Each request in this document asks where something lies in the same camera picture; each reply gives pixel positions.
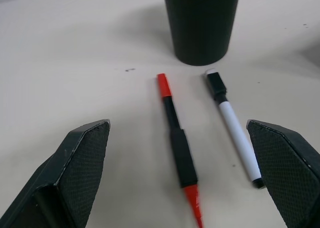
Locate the white marker with black cap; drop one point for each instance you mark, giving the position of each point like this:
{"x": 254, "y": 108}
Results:
{"x": 232, "y": 128}

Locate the black cylindrical pen holder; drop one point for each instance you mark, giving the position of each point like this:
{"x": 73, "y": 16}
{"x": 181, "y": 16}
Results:
{"x": 201, "y": 23}

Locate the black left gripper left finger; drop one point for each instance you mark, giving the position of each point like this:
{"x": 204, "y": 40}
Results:
{"x": 75, "y": 168}

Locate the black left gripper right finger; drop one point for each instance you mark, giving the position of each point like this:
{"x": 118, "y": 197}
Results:
{"x": 287, "y": 170}

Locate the red and black pen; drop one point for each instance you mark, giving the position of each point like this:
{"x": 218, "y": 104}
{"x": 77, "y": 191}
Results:
{"x": 181, "y": 153}

